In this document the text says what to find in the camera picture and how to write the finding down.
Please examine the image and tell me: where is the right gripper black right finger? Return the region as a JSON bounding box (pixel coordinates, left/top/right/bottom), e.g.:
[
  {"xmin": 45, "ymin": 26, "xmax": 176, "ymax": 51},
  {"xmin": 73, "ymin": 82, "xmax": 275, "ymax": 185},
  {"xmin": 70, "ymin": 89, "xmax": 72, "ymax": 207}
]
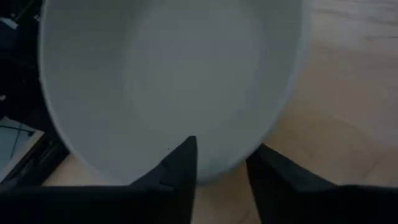
[{"xmin": 245, "ymin": 143, "xmax": 338, "ymax": 224}]

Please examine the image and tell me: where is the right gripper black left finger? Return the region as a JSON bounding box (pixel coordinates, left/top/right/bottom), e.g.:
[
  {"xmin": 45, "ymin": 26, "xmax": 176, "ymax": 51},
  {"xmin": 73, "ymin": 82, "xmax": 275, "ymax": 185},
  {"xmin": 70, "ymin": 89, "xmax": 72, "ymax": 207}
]
[{"xmin": 129, "ymin": 135, "xmax": 198, "ymax": 224}]

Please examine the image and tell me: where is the large cream white bowl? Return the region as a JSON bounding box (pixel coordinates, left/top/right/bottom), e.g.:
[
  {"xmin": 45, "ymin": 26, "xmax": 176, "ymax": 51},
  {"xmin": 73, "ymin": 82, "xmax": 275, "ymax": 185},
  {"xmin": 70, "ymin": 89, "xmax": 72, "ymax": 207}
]
[{"xmin": 39, "ymin": 0, "xmax": 312, "ymax": 186}]

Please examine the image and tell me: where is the white flat panel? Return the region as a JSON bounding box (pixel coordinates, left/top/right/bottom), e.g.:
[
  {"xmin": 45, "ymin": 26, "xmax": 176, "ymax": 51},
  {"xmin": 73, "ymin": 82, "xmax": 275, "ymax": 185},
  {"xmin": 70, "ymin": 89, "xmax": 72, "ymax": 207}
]
[{"xmin": 0, "ymin": 116, "xmax": 45, "ymax": 184}]

